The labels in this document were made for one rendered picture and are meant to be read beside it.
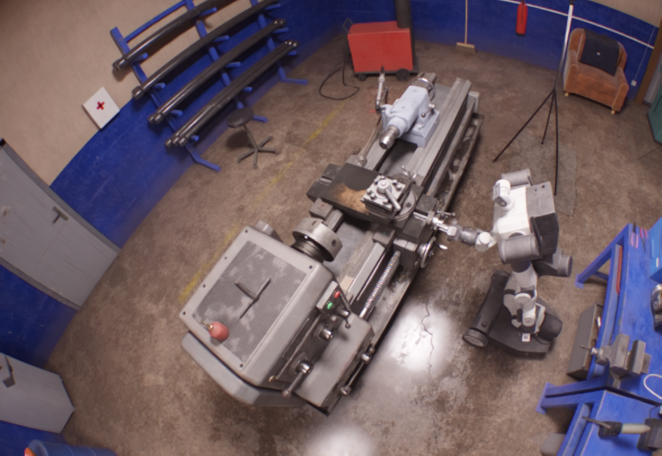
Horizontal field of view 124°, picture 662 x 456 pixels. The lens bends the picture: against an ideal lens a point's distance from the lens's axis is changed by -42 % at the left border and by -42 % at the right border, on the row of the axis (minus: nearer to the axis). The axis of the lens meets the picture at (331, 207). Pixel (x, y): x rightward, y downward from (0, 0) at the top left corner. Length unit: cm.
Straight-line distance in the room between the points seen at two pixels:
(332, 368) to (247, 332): 58
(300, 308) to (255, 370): 30
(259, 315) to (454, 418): 169
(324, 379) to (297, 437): 100
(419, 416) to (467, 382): 42
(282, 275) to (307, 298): 14
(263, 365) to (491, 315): 167
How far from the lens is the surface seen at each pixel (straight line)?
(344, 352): 163
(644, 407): 206
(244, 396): 127
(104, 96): 374
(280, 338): 119
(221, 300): 131
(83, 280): 445
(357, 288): 168
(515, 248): 125
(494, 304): 239
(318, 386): 163
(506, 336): 237
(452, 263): 266
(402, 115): 201
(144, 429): 338
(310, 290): 120
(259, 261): 130
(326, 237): 144
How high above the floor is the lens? 238
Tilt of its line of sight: 52 degrees down
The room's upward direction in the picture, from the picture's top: 21 degrees counter-clockwise
